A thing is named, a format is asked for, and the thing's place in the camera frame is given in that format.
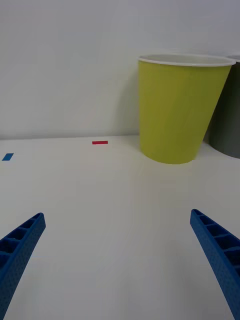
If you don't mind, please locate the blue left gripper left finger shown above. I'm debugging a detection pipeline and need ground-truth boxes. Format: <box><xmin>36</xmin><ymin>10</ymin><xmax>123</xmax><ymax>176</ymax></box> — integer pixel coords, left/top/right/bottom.
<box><xmin>0</xmin><ymin>212</ymin><xmax>47</xmax><ymax>320</ymax></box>

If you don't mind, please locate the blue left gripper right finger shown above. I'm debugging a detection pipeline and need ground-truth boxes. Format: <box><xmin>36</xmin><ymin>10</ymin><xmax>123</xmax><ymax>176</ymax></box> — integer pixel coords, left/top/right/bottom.
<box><xmin>189</xmin><ymin>208</ymin><xmax>240</xmax><ymax>320</ymax></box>

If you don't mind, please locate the yellow-green plastic bin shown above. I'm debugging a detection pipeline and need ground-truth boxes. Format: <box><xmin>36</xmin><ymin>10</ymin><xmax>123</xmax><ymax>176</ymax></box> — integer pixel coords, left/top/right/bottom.
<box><xmin>137</xmin><ymin>53</ymin><xmax>237</xmax><ymax>165</ymax></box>

